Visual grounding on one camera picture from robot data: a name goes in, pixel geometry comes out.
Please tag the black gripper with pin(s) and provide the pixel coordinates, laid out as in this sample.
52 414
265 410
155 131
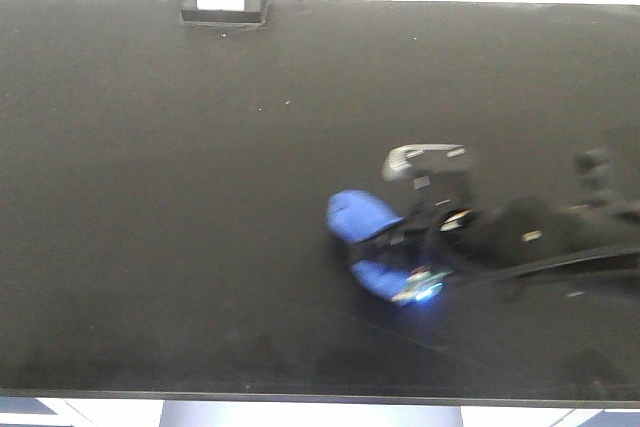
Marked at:
453 240

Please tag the blue microfiber cloth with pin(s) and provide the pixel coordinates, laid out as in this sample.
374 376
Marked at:
387 253

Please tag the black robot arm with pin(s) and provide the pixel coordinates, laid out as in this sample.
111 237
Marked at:
533 238

